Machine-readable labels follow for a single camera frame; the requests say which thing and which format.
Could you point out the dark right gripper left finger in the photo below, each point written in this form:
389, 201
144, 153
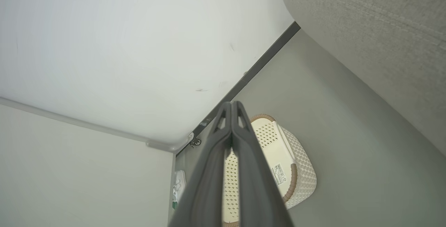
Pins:
205, 181

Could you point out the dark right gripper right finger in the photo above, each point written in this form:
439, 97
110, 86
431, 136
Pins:
256, 185

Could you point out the cream perforated laundry basket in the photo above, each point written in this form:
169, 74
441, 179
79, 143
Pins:
299, 171

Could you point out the white object on floor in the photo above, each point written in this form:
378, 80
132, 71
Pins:
179, 185

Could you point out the white barcode label sticker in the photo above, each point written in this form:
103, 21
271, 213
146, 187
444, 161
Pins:
280, 174

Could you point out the black baseboard strip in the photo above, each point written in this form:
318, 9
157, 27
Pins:
258, 67

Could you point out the grey fabric sofa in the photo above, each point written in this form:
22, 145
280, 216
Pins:
383, 46

